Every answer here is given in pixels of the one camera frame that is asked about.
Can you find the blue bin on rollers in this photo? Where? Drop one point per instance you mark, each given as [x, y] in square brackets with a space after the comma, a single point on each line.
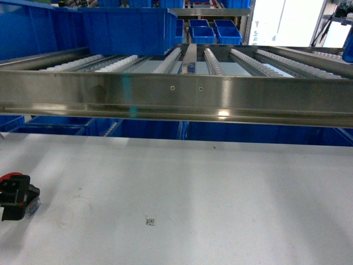
[129, 31]

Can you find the red mushroom push button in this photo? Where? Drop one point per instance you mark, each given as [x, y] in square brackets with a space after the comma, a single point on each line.
[12, 174]

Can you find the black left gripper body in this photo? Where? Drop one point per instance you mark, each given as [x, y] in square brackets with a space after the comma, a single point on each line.
[13, 197]

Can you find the steel roller shelf rack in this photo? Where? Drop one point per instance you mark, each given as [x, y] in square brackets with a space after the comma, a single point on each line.
[224, 83]

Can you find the large blue bin left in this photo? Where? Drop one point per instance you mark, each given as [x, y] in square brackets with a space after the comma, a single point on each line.
[32, 28]

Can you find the QR code sticker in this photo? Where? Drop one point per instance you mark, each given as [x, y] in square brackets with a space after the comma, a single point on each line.
[150, 220]

